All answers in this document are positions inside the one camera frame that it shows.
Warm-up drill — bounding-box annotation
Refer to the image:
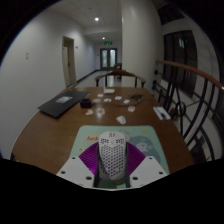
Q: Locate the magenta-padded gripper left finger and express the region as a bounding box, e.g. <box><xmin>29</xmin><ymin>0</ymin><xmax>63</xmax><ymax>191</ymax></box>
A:
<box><xmin>56</xmin><ymin>142</ymin><xmax>101</xmax><ymax>188</ymax></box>

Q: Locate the wood-topped black metal railing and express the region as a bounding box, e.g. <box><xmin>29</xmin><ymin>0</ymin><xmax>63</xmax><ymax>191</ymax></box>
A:
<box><xmin>152</xmin><ymin>59</ymin><xmax>224</xmax><ymax>164</ymax></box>

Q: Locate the white notepad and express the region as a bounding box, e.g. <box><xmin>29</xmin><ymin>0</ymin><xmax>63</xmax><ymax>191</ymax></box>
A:
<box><xmin>152</xmin><ymin>106</ymin><xmax>172</xmax><ymax>121</ymax></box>

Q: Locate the small white flat box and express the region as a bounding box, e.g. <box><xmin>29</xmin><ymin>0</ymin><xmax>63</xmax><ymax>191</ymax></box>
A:
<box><xmin>103</xmin><ymin>87</ymin><xmax>116</xmax><ymax>95</ymax></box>

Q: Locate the black closed laptop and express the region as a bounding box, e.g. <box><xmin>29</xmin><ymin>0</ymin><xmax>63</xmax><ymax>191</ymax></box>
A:
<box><xmin>37</xmin><ymin>90</ymin><xmax>91</xmax><ymax>119</ymax></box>

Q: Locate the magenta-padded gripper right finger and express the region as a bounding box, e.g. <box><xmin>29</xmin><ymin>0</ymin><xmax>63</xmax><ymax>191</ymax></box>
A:
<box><xmin>125</xmin><ymin>141</ymin><xmax>169</xmax><ymax>190</ymax></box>

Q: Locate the green cartoon-print mouse pad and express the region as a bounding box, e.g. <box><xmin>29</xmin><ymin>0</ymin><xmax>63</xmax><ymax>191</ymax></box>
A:
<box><xmin>69</xmin><ymin>124</ymin><xmax>171</xmax><ymax>175</ymax></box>

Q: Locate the small black box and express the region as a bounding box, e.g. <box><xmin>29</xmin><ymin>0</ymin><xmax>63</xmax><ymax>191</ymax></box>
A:
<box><xmin>79</xmin><ymin>97</ymin><xmax>92</xmax><ymax>109</ymax></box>

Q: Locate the wooden curved-back chair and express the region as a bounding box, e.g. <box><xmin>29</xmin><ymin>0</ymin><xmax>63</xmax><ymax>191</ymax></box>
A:
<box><xmin>94</xmin><ymin>69</ymin><xmax>147</xmax><ymax>89</ymax></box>

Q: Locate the dark framed window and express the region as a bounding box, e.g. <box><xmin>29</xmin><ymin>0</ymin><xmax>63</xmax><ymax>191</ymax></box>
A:
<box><xmin>162</xmin><ymin>30</ymin><xmax>198</xmax><ymax>98</ymax></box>

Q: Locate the white perforated computer mouse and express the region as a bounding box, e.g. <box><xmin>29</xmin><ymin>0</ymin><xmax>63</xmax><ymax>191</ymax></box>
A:
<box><xmin>96</xmin><ymin>130</ymin><xmax>129</xmax><ymax>182</ymax></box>

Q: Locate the small white cutout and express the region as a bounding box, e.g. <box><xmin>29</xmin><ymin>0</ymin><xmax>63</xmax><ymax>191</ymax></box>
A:
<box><xmin>115</xmin><ymin>115</ymin><xmax>127</xmax><ymax>125</ymax></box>

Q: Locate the glass double door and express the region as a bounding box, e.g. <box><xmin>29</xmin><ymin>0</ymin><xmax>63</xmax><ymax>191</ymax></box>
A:
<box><xmin>99</xmin><ymin>47</ymin><xmax>118</xmax><ymax>71</ymax></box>

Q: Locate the wooden side door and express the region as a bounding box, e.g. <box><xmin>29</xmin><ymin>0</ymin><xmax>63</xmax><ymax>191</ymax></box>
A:
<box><xmin>61</xmin><ymin>35</ymin><xmax>78</xmax><ymax>88</ymax></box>

